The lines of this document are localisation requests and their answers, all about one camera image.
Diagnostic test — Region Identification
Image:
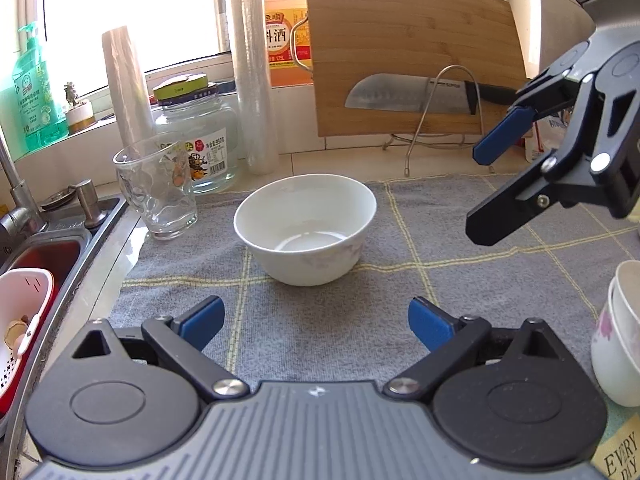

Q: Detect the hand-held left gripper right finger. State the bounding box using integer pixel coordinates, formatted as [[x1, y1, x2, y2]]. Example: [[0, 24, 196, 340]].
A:
[[382, 297, 573, 404]]

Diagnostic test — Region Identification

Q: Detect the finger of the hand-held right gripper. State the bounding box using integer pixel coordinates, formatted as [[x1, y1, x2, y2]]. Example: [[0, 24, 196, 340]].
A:
[[465, 72, 640, 247], [472, 41, 599, 166]]

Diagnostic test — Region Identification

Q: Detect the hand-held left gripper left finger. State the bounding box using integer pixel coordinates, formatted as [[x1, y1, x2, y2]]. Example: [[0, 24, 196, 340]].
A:
[[70, 296, 251, 405]]

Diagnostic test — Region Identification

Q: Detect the white bowl faint print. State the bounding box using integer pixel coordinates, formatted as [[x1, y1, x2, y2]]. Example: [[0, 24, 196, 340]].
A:
[[233, 173, 378, 287]]

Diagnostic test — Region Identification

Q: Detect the white bowl pale flower print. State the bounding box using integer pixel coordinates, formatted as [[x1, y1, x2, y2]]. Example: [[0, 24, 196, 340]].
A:
[[607, 260, 640, 357]]

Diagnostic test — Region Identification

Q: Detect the white bowl pink flower print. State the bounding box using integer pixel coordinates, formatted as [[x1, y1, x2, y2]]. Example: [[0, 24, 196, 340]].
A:
[[591, 287, 640, 407]]

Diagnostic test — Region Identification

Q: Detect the white and blue salt bag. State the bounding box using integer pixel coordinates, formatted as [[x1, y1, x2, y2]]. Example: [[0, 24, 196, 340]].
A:
[[525, 110, 573, 163]]

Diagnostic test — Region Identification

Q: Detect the grey checked mat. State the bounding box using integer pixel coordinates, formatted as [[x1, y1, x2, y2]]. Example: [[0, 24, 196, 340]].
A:
[[107, 175, 640, 411]]

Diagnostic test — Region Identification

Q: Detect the clear drinking glass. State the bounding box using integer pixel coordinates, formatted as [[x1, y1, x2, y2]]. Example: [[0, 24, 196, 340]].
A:
[[112, 132, 199, 241]]

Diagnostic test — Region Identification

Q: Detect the steel sink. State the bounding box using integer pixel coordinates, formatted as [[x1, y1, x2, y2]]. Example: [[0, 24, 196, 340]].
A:
[[0, 194, 146, 461]]

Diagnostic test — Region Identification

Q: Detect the bamboo cutting board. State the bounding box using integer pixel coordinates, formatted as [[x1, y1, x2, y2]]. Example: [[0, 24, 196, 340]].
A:
[[305, 0, 529, 138]]

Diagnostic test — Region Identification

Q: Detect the steel soap dispenser pump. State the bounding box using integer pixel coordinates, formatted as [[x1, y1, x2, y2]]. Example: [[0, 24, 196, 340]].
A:
[[75, 179, 108, 231]]

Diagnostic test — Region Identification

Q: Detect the white and red colander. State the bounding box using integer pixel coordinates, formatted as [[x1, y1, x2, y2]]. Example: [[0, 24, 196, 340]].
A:
[[0, 267, 56, 413]]

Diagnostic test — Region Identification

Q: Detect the tan food piece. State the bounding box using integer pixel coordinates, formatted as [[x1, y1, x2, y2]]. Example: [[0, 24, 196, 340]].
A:
[[4, 317, 32, 350]]

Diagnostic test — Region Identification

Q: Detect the glass jar green lid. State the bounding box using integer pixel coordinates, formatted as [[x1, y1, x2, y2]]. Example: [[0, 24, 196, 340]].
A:
[[152, 74, 244, 195]]

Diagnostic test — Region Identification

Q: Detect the metal sink strainer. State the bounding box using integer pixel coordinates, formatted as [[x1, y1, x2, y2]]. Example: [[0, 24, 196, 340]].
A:
[[41, 187, 81, 212]]

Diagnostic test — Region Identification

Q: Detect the steel faucet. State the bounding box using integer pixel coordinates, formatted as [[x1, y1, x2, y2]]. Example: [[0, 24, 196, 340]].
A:
[[0, 127, 48, 256]]

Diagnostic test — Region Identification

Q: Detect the blue printed towel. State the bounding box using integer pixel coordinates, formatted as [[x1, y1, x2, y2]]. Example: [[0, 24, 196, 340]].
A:
[[590, 420, 640, 480]]

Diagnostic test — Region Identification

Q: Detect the orange cooking wine bottle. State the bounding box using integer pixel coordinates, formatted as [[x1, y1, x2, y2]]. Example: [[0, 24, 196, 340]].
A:
[[263, 0, 315, 87]]

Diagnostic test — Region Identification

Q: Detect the small potted plant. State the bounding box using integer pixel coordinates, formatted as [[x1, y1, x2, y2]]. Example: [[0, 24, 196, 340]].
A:
[[63, 81, 97, 133]]

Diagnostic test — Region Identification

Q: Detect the tall clear plastic wrap roll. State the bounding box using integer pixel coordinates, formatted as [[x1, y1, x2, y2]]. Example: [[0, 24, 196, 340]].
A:
[[223, 0, 281, 176]]

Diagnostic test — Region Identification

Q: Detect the short white plastic roll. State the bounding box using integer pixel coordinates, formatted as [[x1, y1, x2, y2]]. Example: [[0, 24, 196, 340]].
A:
[[101, 26, 156, 149]]

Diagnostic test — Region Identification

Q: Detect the green dish soap bottle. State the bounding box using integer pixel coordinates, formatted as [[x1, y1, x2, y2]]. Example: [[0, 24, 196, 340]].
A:
[[10, 21, 68, 155]]

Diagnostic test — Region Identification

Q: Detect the black-handled kitchen knife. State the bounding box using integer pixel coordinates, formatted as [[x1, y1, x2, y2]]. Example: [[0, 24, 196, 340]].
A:
[[345, 73, 518, 116]]

